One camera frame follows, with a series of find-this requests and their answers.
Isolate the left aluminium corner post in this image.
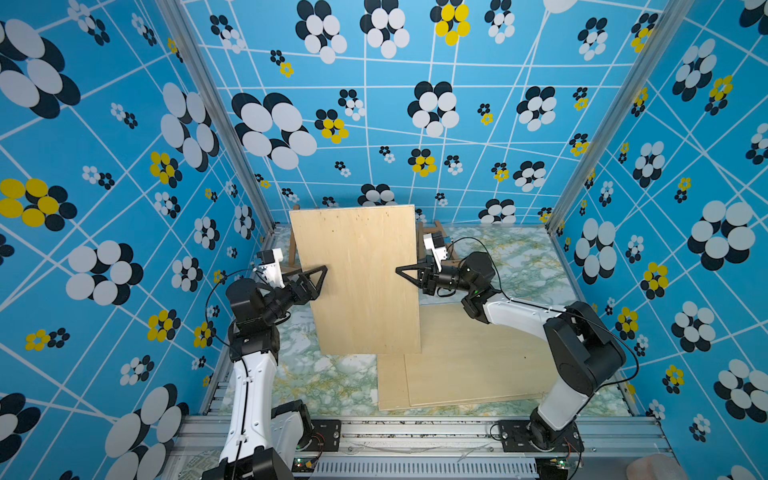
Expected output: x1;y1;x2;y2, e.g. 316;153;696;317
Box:
156;0;275;236

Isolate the pink object corner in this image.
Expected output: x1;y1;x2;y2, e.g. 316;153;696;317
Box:
626;454;688;480

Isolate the circuit board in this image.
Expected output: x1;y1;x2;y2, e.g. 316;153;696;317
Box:
292;457;319;474
536;458;570;480

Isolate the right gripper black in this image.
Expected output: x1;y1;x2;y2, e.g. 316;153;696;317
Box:
399;258;477;300

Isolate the plywood board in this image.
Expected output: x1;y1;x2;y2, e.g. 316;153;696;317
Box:
377;354;411;411
404;304;558;407
290;205;421;355

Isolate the wooden easel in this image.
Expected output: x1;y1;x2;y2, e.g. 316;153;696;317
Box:
416;221;450;257
288;230;297;267

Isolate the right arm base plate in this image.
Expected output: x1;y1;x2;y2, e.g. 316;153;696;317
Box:
493;419;584;455

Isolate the right aluminium corner post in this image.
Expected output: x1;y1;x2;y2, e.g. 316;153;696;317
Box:
546;0;694;237

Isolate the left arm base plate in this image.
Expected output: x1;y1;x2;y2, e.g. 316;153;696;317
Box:
296;419;342;454

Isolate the aluminium corner post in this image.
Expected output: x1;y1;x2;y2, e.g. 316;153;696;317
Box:
546;0;694;237
156;0;275;236

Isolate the left circuit board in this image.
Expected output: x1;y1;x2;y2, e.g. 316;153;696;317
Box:
292;457;319;474

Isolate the right circuit board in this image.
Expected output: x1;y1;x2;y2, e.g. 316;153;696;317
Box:
536;458;570;480

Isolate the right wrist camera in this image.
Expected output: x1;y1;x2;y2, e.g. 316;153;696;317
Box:
423;231;448;272

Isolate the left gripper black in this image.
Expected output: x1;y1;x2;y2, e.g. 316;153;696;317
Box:
261;267;326;329

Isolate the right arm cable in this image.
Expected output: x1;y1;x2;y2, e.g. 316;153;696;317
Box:
446;236;641;421

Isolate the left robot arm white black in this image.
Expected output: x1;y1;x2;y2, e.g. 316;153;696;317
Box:
201;266;328;479

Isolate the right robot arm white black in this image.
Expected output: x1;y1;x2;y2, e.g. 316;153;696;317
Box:
395;252;627;451

